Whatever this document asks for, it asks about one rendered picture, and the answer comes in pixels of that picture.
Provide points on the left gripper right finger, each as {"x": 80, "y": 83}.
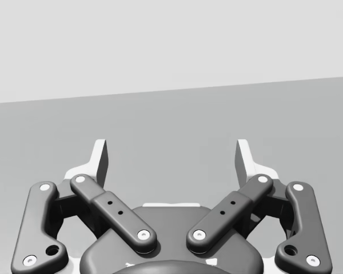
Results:
{"x": 228, "y": 208}

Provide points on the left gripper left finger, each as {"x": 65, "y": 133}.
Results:
{"x": 114, "y": 208}

